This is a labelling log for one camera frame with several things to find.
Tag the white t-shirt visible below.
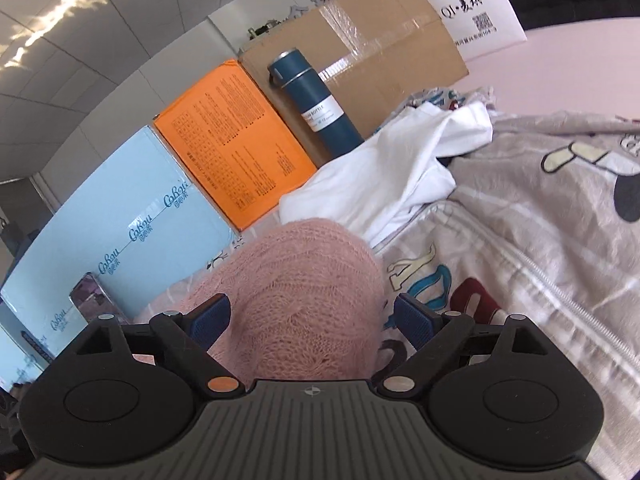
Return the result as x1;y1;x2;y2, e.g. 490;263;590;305
279;102;492;246

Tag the white shopping bag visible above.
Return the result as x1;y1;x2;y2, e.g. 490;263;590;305
428;0;527;62

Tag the smartphone with lit screen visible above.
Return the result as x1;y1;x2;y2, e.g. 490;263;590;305
70;272;130;324

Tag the brown cardboard box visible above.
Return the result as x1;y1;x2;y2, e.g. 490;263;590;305
240;0;469;166

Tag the pink knitted sweater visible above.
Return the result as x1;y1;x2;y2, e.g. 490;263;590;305
136;219;385;385

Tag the dark blue vacuum bottle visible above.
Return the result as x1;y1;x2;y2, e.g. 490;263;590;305
268;49;363;158

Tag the light blue cardboard box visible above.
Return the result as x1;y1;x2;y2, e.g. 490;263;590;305
0;123;241;391

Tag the cartoon patterned grey bedsheet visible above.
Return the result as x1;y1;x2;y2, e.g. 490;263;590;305
363;93;639;479

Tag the orange cardboard box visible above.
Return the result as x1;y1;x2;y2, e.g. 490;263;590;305
154;60;317;231

